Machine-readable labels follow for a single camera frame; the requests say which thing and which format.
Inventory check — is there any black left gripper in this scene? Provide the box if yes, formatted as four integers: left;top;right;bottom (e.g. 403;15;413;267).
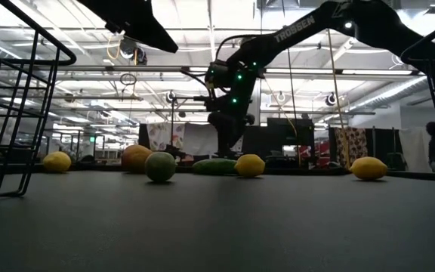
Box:
77;0;179;53

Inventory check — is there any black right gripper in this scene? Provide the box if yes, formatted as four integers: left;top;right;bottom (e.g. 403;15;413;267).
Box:
207;92;258;154

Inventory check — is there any green cucumber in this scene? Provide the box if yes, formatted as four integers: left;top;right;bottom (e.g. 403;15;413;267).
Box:
192;158;239;176

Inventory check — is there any yellow lemon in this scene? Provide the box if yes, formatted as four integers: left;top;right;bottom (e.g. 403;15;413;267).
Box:
234;153;267;178
349;156;389;181
42;150;73;174

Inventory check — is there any green lime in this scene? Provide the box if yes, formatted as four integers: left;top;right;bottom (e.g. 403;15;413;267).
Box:
144;151;177;184

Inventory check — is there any red yellow apple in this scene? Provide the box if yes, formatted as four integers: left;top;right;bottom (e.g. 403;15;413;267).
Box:
121;144;153;174

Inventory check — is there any plain white cloth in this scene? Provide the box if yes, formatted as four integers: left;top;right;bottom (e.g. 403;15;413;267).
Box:
398;127;435;174
183;122;218;156

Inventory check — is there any black partition panel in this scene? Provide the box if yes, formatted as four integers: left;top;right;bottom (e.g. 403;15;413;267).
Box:
257;117;316;169

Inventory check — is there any white floral cloth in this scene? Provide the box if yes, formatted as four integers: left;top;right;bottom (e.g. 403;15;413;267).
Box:
147;122;186;152

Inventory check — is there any red cabinet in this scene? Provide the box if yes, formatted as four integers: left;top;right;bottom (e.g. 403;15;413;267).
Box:
298;140;332;168

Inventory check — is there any brown patterned cloth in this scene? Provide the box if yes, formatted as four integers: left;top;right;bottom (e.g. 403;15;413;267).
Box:
333;126;369;172

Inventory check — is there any thin black frame stand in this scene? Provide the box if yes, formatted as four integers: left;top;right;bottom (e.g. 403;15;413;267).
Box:
170;96;218;152

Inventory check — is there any black hanging cable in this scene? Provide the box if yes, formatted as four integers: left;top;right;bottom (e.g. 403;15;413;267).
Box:
283;48;301;167

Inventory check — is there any long ceiling light rail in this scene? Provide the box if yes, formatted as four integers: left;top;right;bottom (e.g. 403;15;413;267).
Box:
0;64;417;76

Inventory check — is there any yellow hanging cable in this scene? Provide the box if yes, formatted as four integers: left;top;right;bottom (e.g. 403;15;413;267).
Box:
323;28;351;170

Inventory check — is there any black wire basket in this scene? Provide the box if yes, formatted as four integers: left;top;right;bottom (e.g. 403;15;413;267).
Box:
400;14;435;178
0;0;78;202

